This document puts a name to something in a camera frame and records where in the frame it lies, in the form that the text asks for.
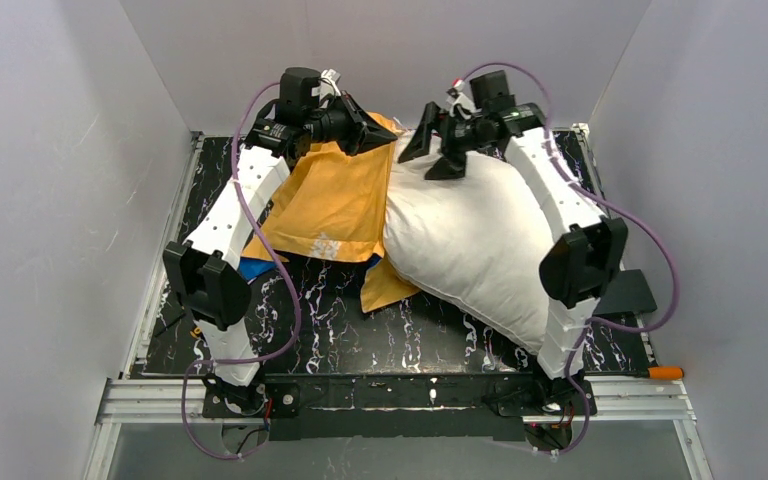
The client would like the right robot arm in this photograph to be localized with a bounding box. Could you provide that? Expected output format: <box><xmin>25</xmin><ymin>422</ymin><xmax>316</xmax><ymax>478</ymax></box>
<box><xmin>383</xmin><ymin>70</ymin><xmax>628</xmax><ymax>380</ymax></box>

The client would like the yellow and blue pillowcase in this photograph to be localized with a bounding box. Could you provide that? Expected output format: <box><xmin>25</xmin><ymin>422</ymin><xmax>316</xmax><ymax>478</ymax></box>
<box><xmin>261</xmin><ymin>141</ymin><xmax>419</xmax><ymax>313</ymax></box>

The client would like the white pillow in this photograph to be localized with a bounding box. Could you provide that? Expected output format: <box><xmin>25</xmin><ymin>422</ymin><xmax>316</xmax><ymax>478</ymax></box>
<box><xmin>382</xmin><ymin>131</ymin><xmax>597</xmax><ymax>356</ymax></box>

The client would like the aluminium frame rail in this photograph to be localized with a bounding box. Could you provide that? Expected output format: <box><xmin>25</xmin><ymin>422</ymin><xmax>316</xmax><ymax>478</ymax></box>
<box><xmin>81</xmin><ymin>131</ymin><xmax>206</xmax><ymax>479</ymax></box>

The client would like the black plate on table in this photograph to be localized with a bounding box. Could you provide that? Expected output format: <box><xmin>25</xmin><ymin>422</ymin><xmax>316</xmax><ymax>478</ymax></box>
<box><xmin>594</xmin><ymin>269</ymin><xmax>658</xmax><ymax>318</ymax></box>

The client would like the purple cable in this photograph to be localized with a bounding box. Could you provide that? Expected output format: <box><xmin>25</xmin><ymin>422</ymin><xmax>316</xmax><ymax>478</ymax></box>
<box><xmin>456</xmin><ymin>62</ymin><xmax>682</xmax><ymax>458</ymax></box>
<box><xmin>179</xmin><ymin>80</ymin><xmax>303</xmax><ymax>462</ymax></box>

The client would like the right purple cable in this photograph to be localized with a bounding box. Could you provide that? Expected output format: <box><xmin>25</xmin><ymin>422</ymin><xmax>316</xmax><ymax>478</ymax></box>
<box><xmin>456</xmin><ymin>62</ymin><xmax>682</xmax><ymax>458</ymax></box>

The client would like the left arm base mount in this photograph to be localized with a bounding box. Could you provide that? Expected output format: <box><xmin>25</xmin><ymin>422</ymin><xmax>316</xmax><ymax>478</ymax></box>
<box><xmin>201</xmin><ymin>375</ymin><xmax>301</xmax><ymax>419</ymax></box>

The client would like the orange handled tool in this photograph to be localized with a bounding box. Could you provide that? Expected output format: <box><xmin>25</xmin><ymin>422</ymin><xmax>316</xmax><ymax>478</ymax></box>
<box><xmin>577</xmin><ymin>366</ymin><xmax>684</xmax><ymax>381</ymax></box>

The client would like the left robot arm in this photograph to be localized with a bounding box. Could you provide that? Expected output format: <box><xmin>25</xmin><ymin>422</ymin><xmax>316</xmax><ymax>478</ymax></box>
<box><xmin>162</xmin><ymin>67</ymin><xmax>396</xmax><ymax>387</ymax></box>

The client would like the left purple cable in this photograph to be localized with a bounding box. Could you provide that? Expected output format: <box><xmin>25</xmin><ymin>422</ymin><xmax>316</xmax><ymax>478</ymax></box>
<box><xmin>179</xmin><ymin>80</ymin><xmax>303</xmax><ymax>462</ymax></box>

